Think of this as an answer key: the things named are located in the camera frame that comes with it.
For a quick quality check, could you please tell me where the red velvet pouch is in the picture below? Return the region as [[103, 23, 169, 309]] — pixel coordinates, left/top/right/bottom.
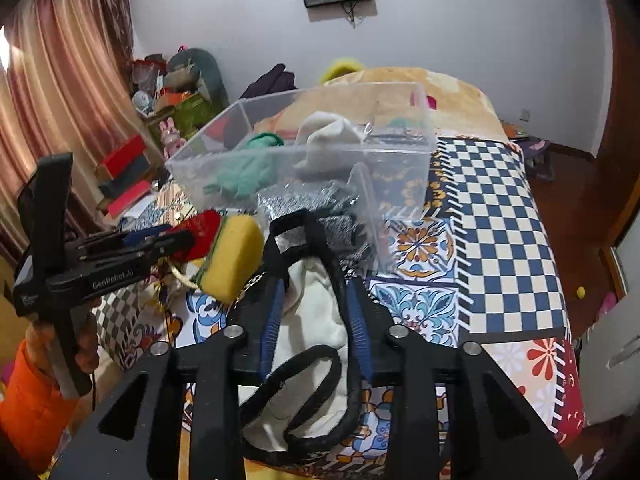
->
[[167, 209, 222, 263]]

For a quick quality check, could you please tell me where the yellow green sponge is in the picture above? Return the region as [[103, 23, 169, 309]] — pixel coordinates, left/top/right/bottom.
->
[[195, 214, 265, 304]]

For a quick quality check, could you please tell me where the black white tote bag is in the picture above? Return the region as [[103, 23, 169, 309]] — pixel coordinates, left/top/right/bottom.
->
[[227, 209, 362, 467]]

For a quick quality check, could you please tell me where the green knitted sock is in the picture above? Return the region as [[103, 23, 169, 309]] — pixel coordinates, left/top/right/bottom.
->
[[203, 132, 284, 198]]

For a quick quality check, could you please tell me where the bagged silver scouring pad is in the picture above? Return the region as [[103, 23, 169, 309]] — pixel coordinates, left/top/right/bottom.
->
[[257, 162, 392, 275]]

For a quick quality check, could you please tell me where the white cloth bag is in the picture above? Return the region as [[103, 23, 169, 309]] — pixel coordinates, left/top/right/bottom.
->
[[294, 112, 367, 172]]

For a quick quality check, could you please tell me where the left hand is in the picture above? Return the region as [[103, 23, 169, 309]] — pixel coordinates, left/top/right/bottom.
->
[[24, 296, 101, 386]]

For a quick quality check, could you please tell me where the red gift box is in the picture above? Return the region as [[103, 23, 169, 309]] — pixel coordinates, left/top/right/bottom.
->
[[94, 134, 146, 181]]

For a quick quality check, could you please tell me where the pink rabbit figurine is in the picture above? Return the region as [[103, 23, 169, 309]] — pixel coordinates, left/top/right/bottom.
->
[[160, 117, 186, 159]]

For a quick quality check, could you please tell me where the green cardboard box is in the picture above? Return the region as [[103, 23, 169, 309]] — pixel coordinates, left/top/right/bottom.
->
[[145, 93, 217, 148]]

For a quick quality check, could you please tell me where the patchwork patterned bedspread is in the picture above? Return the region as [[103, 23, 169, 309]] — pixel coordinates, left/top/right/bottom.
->
[[94, 136, 584, 479]]

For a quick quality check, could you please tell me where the clear plastic storage box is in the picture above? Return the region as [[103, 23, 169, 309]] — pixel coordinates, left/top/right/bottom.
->
[[164, 80, 440, 233]]

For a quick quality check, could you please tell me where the pink striped curtain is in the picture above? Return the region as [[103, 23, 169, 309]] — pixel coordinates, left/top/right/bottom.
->
[[1, 0, 162, 263]]

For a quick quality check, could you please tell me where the dark purple jacket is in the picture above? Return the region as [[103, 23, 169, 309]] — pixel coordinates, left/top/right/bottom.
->
[[241, 63, 296, 99]]

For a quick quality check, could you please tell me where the beige fleece blanket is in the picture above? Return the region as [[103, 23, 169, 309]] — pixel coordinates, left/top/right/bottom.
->
[[253, 67, 508, 143]]

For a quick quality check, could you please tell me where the yellow plush ring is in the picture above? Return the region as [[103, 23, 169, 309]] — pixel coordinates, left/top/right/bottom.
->
[[319, 56, 367, 85]]

